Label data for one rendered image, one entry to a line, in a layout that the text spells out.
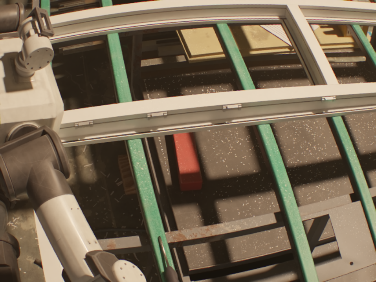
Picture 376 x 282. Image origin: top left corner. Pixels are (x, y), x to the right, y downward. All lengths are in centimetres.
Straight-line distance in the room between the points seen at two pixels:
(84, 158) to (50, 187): 163
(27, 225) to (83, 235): 149
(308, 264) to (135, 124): 59
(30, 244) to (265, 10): 129
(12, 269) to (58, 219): 118
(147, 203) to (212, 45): 85
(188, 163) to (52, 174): 87
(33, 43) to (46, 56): 4
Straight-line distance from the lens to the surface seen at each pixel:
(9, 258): 235
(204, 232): 166
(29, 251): 258
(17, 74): 136
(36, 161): 122
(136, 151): 174
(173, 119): 176
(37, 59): 128
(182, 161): 202
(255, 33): 244
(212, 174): 205
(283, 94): 182
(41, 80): 136
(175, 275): 151
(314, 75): 198
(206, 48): 234
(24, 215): 268
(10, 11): 152
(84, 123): 171
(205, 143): 212
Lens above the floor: 223
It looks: 51 degrees down
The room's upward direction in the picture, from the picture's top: 5 degrees clockwise
